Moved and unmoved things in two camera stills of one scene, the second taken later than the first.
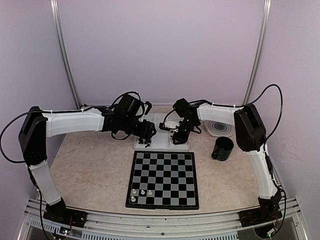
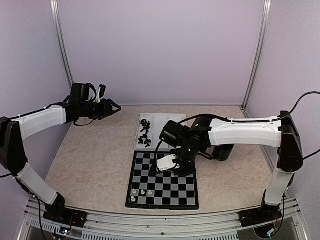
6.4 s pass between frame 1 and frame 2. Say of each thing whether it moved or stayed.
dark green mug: stayed
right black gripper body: moved
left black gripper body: moved
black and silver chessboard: stayed
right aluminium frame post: stayed
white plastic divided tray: stayed
